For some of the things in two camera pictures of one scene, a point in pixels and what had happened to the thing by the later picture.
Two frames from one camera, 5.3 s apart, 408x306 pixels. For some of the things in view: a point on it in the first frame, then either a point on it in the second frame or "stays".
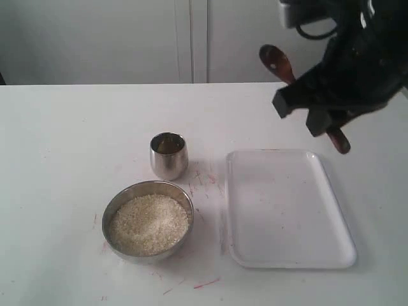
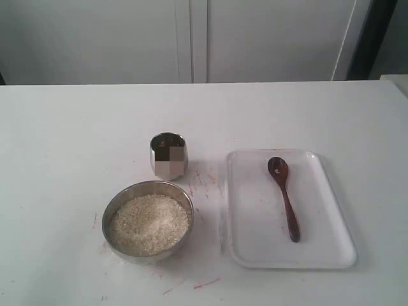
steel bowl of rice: [148, 221] stays
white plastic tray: [282, 212] stays
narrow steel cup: [169, 157] stays
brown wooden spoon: [274, 58] to [278, 169]
